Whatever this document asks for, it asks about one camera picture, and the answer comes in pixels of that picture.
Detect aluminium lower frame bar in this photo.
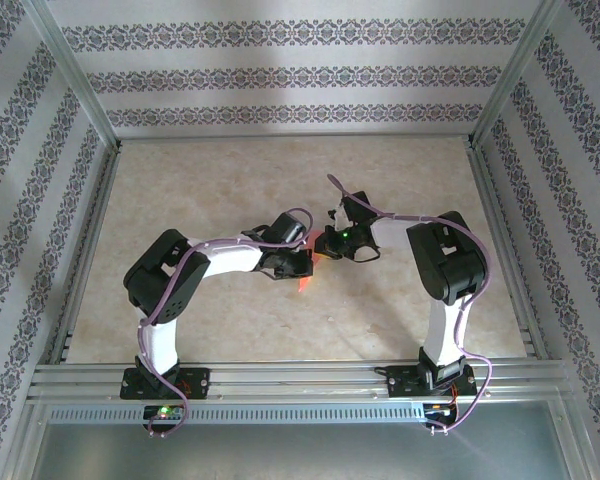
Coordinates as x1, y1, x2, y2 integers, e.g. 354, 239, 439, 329
0, 399, 49, 480
549, 399, 599, 480

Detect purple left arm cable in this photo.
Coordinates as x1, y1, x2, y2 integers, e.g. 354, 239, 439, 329
137, 207, 315, 440

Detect thin aluminium rail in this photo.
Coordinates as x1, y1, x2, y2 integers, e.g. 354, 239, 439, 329
115, 130, 477, 145

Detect slotted grey cable duct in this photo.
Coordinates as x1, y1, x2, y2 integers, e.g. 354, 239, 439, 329
46, 402, 427, 426

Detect aluminium rail beam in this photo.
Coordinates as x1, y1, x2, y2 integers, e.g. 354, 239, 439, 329
27, 360, 572, 404

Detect controller board with green light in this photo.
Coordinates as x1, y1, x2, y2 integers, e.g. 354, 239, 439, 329
143, 404, 184, 421

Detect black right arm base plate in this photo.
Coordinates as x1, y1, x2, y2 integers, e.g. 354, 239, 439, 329
387, 365, 479, 400

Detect grey metal sheet panel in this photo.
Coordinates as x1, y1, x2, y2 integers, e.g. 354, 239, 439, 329
29, 422, 581, 480

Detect controller board with yellow light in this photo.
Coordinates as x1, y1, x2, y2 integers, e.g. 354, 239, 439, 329
423, 402, 457, 419

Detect pink paper sheet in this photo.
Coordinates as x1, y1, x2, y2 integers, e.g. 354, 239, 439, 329
297, 229, 327, 292

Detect aluminium side rail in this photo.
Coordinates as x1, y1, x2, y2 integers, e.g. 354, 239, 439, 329
465, 139, 551, 360
49, 142, 122, 364

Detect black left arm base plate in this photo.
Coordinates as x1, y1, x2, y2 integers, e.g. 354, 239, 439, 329
119, 367, 211, 401

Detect aluminium corner post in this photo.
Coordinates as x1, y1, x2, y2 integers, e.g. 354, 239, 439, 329
472, 0, 565, 146
22, 0, 120, 146

